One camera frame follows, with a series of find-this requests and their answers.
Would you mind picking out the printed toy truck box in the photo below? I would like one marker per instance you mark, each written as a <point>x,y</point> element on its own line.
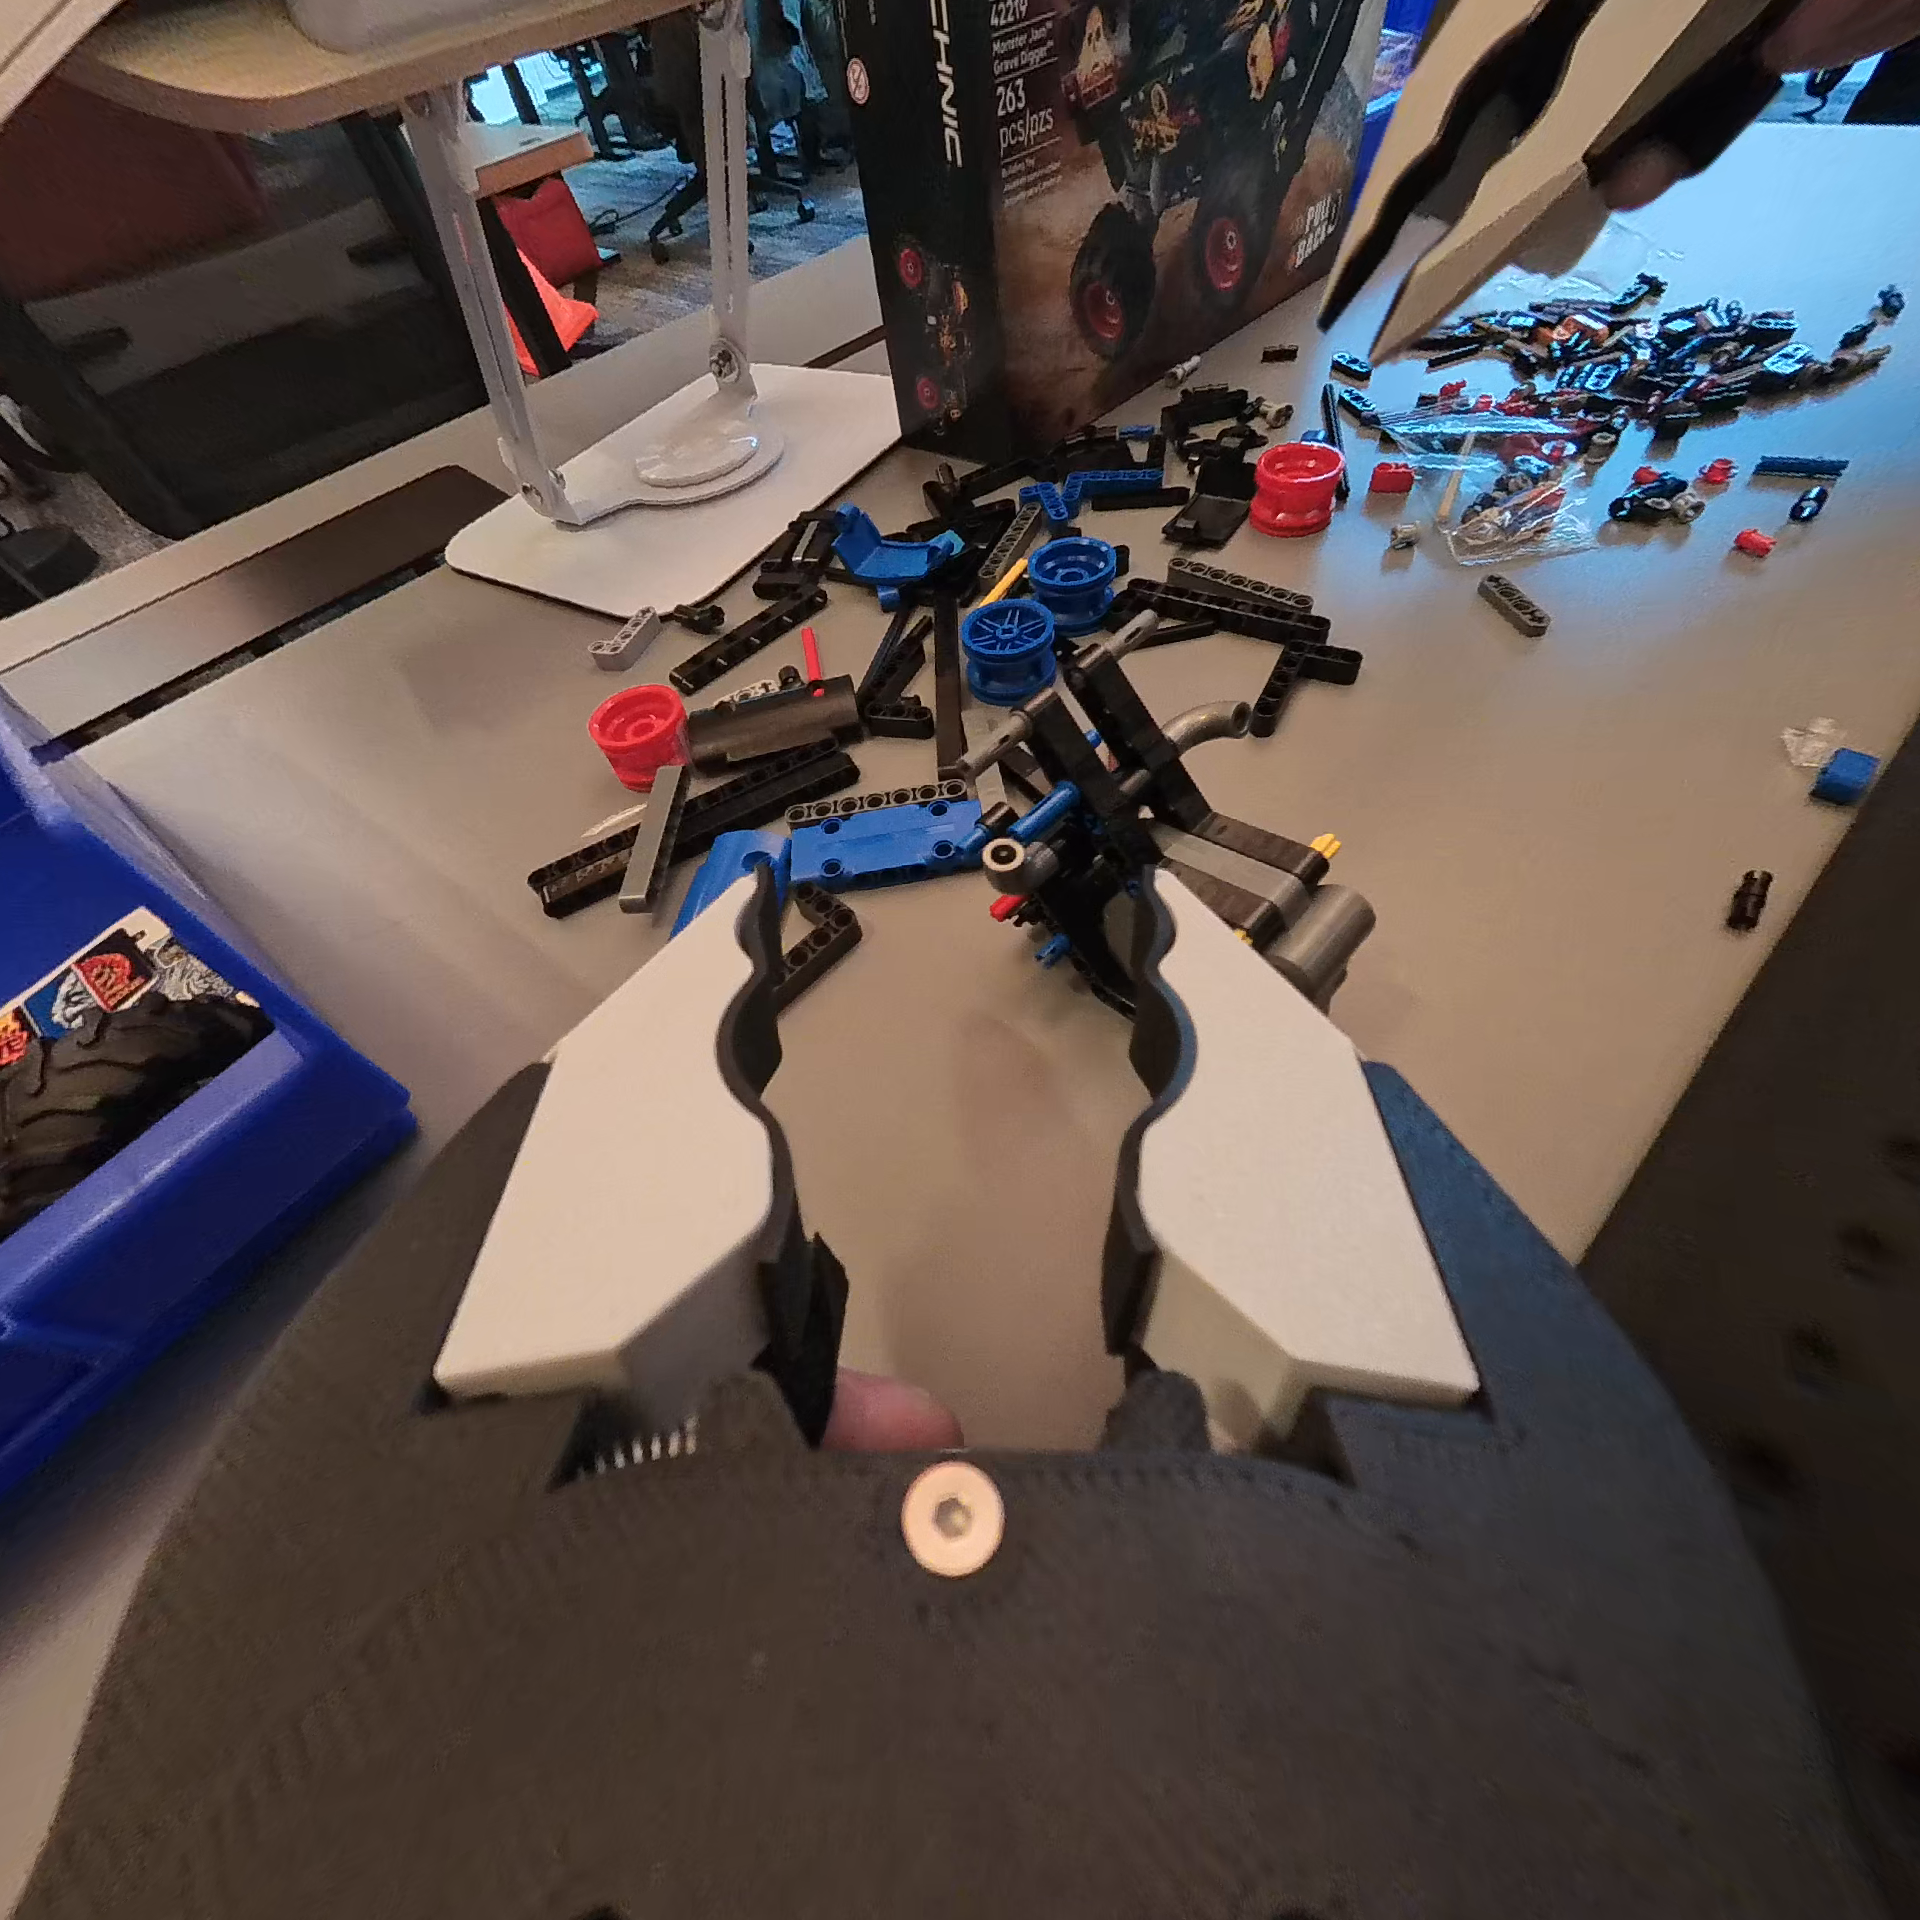
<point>959,225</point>

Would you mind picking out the red toy axle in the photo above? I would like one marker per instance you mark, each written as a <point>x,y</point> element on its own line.
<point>815,660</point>

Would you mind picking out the blue toy block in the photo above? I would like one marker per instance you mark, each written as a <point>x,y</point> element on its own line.
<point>1845,776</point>

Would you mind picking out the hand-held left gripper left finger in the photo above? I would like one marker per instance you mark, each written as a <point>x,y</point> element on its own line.
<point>615,1201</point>

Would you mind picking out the blue spoked toy wheel rim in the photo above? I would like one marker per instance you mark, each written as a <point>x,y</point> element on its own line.
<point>1007,653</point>

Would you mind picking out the blue toy axle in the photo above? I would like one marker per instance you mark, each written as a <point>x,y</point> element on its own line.
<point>1800,466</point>

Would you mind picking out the yellow toy axle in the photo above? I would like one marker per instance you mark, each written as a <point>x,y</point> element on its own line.
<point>1323,847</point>
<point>1005,580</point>

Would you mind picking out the black toy tire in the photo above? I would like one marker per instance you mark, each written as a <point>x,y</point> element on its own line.
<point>89,1126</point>

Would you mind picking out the black toy cylinder piece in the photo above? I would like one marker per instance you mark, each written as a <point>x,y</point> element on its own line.
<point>772,724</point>

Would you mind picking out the blue toy fender piece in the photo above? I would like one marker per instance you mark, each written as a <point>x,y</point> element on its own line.
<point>891,556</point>

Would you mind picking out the long dark toy axle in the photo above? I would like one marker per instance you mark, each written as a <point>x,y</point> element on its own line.
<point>1334,436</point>

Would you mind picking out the black toy axle pin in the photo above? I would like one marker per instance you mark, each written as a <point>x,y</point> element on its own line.
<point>1748,900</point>

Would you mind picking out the clear bag of small parts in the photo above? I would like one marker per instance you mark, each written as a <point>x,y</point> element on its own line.
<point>1499,496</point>

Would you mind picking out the red toy wheel rim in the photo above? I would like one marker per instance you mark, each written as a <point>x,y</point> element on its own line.
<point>1291,488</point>
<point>637,735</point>

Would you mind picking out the partly built toy chassis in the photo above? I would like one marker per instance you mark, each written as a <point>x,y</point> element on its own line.
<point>1140,780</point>

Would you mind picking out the pile of small toy pins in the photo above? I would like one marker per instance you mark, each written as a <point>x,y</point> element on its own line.
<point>1649,359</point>

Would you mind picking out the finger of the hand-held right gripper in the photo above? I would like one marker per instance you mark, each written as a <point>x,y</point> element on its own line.
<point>1402,135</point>
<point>1514,240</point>

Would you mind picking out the short dark grey toy beam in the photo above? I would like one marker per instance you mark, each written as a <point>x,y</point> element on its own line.
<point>1518,604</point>

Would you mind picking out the grey angled toy beam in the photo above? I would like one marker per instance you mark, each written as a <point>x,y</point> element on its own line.
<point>622,642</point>

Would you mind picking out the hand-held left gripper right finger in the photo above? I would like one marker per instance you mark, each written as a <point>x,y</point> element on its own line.
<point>1290,1201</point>

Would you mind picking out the blue angled toy beam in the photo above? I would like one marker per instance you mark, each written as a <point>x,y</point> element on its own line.
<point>1088,488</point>

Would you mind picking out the person's right hand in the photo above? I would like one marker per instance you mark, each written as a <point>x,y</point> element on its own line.
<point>1647,180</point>

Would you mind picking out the blue storage bin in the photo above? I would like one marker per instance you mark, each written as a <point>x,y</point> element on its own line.
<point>179,1275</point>

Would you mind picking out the small clear plastic bag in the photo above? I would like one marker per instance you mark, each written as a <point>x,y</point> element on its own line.
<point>1807,743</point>

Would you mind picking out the black square toy panel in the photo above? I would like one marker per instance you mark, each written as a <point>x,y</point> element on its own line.
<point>1207,503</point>

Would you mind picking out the printed sticker sheet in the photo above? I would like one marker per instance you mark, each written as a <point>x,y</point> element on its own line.
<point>104,982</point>

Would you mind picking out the blue curved toy panel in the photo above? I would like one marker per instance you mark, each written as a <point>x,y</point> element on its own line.
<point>727,885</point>
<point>884,840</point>

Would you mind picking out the pile of black toy beams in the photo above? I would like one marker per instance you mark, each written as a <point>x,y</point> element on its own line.
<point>749,638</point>

